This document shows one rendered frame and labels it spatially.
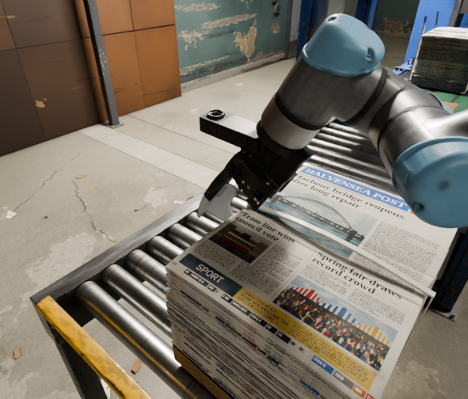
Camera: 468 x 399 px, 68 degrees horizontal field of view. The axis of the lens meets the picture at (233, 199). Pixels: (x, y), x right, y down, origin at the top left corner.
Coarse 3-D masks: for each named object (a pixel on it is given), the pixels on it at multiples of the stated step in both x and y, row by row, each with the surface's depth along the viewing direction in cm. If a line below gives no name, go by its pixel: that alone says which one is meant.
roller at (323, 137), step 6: (318, 132) 141; (318, 138) 139; (324, 138) 138; (330, 138) 137; (336, 138) 136; (336, 144) 135; (342, 144) 134; (348, 144) 133; (354, 144) 132; (360, 144) 132; (360, 150) 130; (366, 150) 129; (372, 150) 128; (378, 156) 127
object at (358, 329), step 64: (192, 256) 47; (256, 256) 47; (320, 256) 48; (192, 320) 47; (256, 320) 39; (320, 320) 39; (384, 320) 40; (256, 384) 43; (320, 384) 35; (384, 384) 34
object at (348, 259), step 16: (272, 208) 57; (272, 224) 53; (288, 224) 53; (304, 240) 51; (320, 240) 51; (336, 256) 48; (352, 256) 48; (384, 256) 49; (368, 272) 46; (384, 272) 46; (416, 272) 46; (384, 288) 44; (400, 288) 44; (416, 288) 45; (416, 304) 42
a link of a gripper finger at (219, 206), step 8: (232, 184) 54; (224, 192) 55; (232, 192) 54; (200, 200) 57; (208, 200) 55; (216, 200) 56; (224, 200) 55; (200, 208) 57; (208, 208) 57; (216, 208) 56; (224, 208) 55; (200, 216) 59; (216, 216) 56; (224, 216) 56
